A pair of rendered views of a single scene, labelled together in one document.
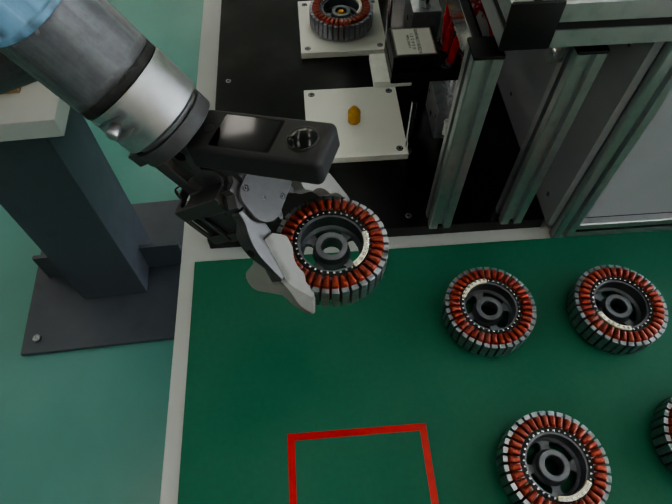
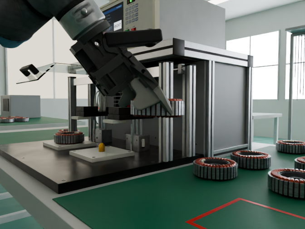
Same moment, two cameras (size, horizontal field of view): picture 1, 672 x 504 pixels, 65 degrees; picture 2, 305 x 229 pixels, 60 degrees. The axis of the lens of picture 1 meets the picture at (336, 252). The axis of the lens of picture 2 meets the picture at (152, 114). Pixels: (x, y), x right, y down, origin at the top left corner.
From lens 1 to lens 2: 57 cm
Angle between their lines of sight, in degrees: 62
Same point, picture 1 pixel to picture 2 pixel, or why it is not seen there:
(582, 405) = not seen: hidden behind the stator
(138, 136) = (93, 15)
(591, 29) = (191, 51)
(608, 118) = (203, 92)
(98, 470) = not seen: outside the picture
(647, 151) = (216, 111)
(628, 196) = (219, 136)
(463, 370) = (228, 184)
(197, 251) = (50, 196)
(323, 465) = (219, 222)
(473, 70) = (166, 66)
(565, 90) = (190, 79)
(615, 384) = not seen: hidden behind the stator
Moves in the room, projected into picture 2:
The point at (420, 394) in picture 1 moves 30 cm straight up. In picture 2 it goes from (224, 193) to (226, 47)
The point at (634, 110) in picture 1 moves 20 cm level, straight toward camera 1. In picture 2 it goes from (209, 86) to (227, 81)
